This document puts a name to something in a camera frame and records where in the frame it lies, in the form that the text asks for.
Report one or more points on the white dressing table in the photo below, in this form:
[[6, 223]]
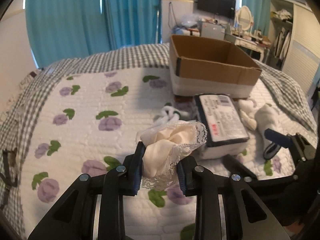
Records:
[[251, 45]]

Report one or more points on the small teal curtain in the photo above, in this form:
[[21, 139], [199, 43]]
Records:
[[260, 10]]

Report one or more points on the white folded sock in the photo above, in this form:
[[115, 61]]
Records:
[[247, 109]]

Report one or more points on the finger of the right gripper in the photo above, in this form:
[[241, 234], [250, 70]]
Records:
[[235, 167], [278, 138]]

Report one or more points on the oval white vanity mirror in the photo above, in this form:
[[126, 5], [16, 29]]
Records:
[[244, 18]]

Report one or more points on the black wall television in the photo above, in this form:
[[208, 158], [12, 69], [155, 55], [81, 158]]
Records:
[[225, 8]]

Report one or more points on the wet wipes pack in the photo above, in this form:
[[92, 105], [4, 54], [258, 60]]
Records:
[[226, 134]]

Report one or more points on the grey mini fridge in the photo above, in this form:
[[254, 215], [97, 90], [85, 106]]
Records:
[[214, 31]]

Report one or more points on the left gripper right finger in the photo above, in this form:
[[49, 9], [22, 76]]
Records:
[[226, 207]]

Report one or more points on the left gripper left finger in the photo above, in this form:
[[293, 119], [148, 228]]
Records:
[[72, 215]]

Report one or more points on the white green knotted toy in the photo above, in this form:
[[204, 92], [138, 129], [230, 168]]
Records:
[[170, 114]]

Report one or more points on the grey checkered bedsheet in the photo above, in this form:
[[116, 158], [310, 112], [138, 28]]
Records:
[[17, 129]]

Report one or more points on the cream lace cloth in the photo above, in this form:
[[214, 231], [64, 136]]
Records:
[[165, 145]]

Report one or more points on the large teal curtain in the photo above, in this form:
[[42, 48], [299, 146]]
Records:
[[61, 29]]

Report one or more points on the white fuzzy sock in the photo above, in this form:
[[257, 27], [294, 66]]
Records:
[[267, 118]]

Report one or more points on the white floral quilt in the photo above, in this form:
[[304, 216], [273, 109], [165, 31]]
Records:
[[82, 128]]

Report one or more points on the white slatted wardrobe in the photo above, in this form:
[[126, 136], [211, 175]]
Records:
[[294, 31]]

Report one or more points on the brown cardboard box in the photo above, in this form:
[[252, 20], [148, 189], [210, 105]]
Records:
[[200, 65]]

